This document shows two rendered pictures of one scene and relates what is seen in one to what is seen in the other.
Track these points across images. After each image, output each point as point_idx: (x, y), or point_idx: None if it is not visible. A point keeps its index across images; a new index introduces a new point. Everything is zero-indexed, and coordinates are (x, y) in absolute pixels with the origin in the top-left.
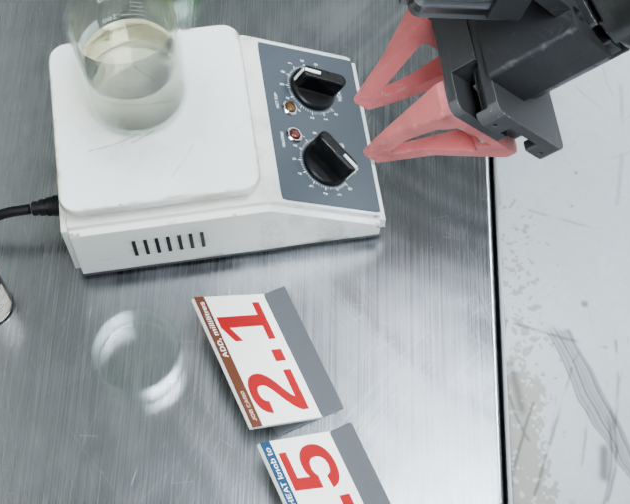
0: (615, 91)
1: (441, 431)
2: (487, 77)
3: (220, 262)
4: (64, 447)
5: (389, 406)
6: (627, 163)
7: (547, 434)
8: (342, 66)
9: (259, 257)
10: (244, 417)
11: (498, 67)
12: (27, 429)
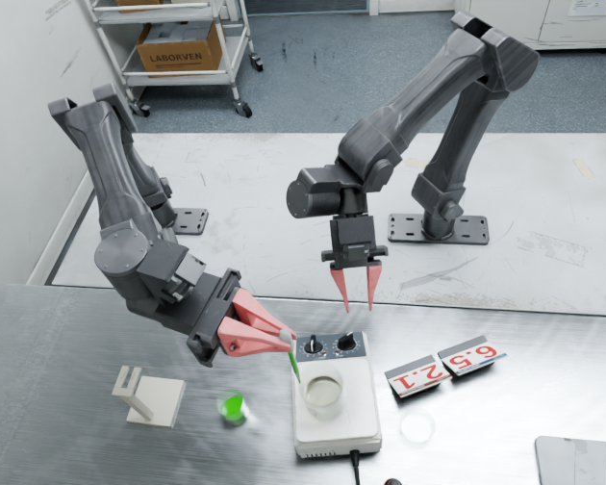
0: (310, 261)
1: (438, 324)
2: (374, 250)
3: None
4: (454, 459)
5: (429, 340)
6: None
7: (437, 293)
8: (299, 340)
9: None
10: (447, 379)
11: (374, 244)
12: (447, 475)
